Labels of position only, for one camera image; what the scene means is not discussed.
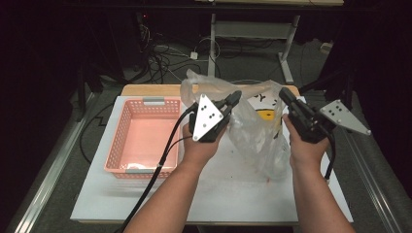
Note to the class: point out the white power adapter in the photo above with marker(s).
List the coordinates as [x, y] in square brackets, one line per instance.
[194, 55]

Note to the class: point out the person's right hand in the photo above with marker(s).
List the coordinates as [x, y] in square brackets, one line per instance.
[307, 155]

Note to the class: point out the pink plastic basket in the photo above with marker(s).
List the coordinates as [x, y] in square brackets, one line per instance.
[142, 139]

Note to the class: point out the person's left hand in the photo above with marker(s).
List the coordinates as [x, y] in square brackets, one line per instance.
[200, 152]

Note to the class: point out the black stand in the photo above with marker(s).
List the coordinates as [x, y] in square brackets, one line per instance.
[82, 87]
[347, 90]

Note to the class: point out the white metal desk frame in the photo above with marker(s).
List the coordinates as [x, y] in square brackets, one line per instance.
[252, 29]

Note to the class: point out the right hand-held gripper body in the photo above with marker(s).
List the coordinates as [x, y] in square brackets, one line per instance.
[311, 126]

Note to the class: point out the clear plastic smiley bag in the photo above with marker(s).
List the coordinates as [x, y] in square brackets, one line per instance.
[256, 139]

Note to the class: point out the metal floor rail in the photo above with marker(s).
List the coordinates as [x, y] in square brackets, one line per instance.
[372, 181]
[55, 165]

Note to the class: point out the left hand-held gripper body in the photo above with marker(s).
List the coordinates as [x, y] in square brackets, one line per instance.
[205, 119]

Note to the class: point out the white board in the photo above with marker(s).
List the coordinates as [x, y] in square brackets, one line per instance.
[233, 200]

